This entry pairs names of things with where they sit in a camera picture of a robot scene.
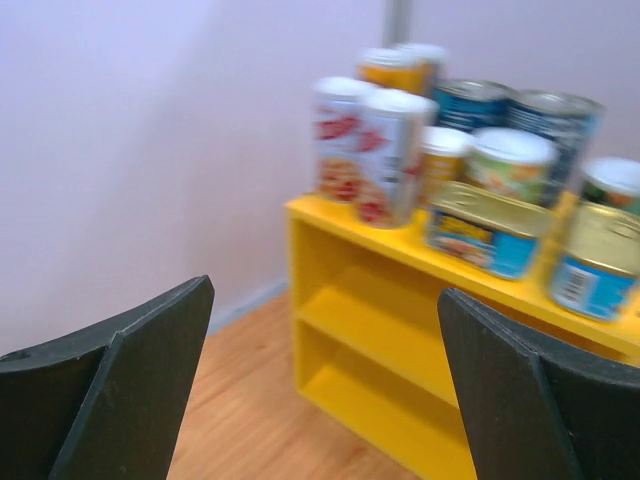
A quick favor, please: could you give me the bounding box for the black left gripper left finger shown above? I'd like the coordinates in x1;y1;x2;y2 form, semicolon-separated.
1;276;215;479

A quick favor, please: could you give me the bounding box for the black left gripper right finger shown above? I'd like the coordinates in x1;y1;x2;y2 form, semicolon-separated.
438;288;639;480

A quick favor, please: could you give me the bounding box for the yellow wooden shelf cabinet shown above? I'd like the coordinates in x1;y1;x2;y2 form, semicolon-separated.
287;194;639;479

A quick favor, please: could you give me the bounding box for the gold sardine tin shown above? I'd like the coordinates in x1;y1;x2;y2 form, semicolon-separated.
425;182;553;280
549;202;639;322

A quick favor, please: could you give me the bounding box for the yellow can white lid front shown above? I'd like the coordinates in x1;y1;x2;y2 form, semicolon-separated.
463;127;558;204

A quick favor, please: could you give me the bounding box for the small can white lid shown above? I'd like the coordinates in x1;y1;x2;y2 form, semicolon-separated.
418;126;475;206

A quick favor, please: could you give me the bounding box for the blue can silver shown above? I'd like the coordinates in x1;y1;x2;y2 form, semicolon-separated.
506;89;605;208
433;79;514;133

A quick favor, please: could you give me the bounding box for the tall can white lid front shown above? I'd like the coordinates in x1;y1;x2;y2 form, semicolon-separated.
354;89;439;228

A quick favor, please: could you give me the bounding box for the tall can white lid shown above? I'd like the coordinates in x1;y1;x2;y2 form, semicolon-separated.
358;48;417;93
354;89;439;228

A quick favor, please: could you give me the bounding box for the red label can white lid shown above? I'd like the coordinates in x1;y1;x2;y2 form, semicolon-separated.
313;76;377;202

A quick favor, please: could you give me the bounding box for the short green can white lid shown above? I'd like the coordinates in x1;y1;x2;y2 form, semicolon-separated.
580;157;639;215

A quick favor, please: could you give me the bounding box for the tall yellow blue can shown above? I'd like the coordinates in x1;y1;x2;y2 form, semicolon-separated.
395;43;450;98

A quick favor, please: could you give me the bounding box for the aluminium frame post right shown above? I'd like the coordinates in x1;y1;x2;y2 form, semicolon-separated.
382;0;413;47

